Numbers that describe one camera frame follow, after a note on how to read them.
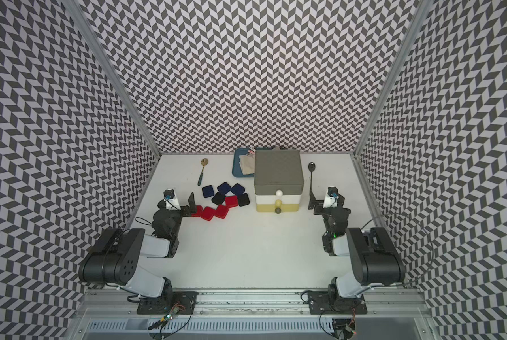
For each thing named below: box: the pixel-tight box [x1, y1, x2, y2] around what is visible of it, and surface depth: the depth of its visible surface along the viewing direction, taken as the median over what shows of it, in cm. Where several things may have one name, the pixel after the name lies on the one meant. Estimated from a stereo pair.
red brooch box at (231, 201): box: [225, 195, 238, 209], surface depth 101 cm
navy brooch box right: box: [230, 183, 246, 197], surface depth 106 cm
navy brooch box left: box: [201, 184, 215, 199], surface depth 104 cm
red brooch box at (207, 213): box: [200, 206, 216, 222], surface depth 97 cm
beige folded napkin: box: [238, 153, 255, 175], surface depth 117 cm
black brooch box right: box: [237, 192, 250, 207], surface depth 102 cm
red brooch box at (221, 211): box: [214, 204, 229, 219], surface depth 98 cm
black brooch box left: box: [211, 191, 226, 205], surface depth 101 cm
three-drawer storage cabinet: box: [254, 148, 304, 215], surface depth 91 cm
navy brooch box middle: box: [216, 182, 232, 195], surface depth 105 cm
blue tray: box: [232, 148, 255, 178], surface depth 115 cm
